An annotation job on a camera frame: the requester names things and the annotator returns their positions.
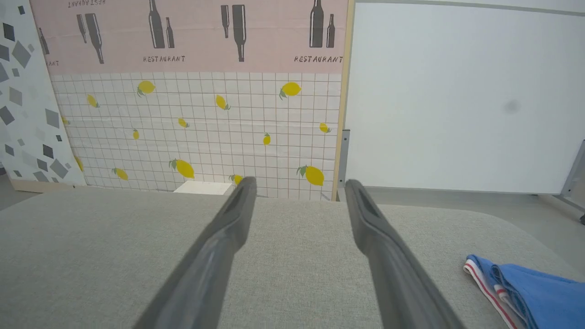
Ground white panel with grey squares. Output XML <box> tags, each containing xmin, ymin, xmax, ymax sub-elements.
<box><xmin>0</xmin><ymin>0</ymin><xmax>87</xmax><ymax>193</ymax></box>

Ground grey metal board bracket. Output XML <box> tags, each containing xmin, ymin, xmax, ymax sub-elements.
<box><xmin>338</xmin><ymin>129</ymin><xmax>351</xmax><ymax>189</ymax></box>
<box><xmin>560</xmin><ymin>139</ymin><xmax>585</xmax><ymax>225</ymax></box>

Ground blue shirt with white sleeves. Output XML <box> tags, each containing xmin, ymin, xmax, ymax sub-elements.
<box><xmin>463</xmin><ymin>254</ymin><xmax>585</xmax><ymax>329</ymax></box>

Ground wooden mesh fence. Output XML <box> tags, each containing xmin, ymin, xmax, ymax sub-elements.
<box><xmin>30</xmin><ymin>0</ymin><xmax>356</xmax><ymax>202</ymax></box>

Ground grey fabric ottoman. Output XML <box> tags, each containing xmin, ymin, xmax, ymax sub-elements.
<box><xmin>0</xmin><ymin>186</ymin><xmax>585</xmax><ymax>329</ymax></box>

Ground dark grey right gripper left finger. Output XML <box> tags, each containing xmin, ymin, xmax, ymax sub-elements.
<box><xmin>133</xmin><ymin>176</ymin><xmax>258</xmax><ymax>329</ymax></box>

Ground white rectangular block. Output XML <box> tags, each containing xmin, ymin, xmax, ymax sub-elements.
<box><xmin>174</xmin><ymin>181</ymin><xmax>234</xmax><ymax>196</ymax></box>

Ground plain white board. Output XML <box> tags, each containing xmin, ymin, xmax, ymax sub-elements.
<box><xmin>343</xmin><ymin>0</ymin><xmax>585</xmax><ymax>195</ymax></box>

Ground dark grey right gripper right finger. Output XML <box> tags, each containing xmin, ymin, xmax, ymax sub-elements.
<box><xmin>345</xmin><ymin>179</ymin><xmax>465</xmax><ymax>329</ymax></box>

